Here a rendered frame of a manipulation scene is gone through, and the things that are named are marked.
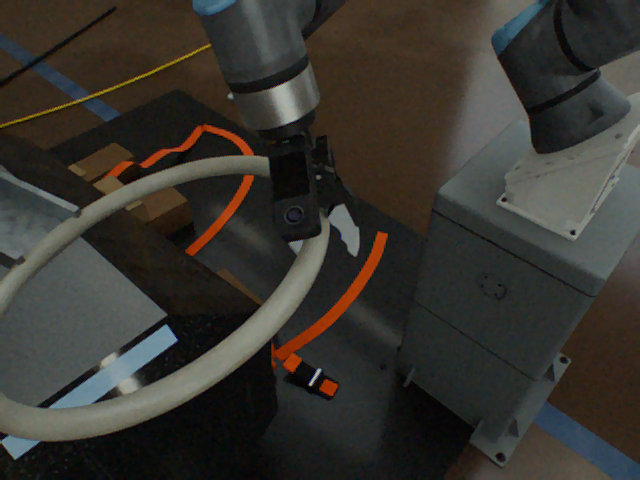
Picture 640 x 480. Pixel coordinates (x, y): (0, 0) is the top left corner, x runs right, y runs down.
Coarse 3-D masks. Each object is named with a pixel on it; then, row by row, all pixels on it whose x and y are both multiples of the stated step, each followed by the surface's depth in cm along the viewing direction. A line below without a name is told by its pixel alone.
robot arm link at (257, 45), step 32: (192, 0) 48; (224, 0) 45; (256, 0) 45; (288, 0) 47; (224, 32) 47; (256, 32) 47; (288, 32) 48; (224, 64) 50; (256, 64) 48; (288, 64) 49
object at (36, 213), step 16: (0, 176) 84; (0, 192) 88; (16, 192) 85; (32, 192) 82; (0, 208) 85; (16, 208) 85; (32, 208) 85; (48, 208) 83; (64, 208) 80; (0, 224) 83; (16, 224) 83; (32, 224) 83; (48, 224) 83; (0, 240) 81; (16, 240) 81; (32, 240) 81; (0, 256) 75; (16, 256) 73
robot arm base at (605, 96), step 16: (592, 80) 98; (560, 96) 98; (576, 96) 98; (592, 96) 98; (608, 96) 98; (624, 96) 100; (528, 112) 106; (544, 112) 102; (560, 112) 100; (576, 112) 98; (592, 112) 98; (608, 112) 97; (624, 112) 98; (544, 128) 103; (560, 128) 100; (576, 128) 98; (592, 128) 97; (544, 144) 104; (560, 144) 101
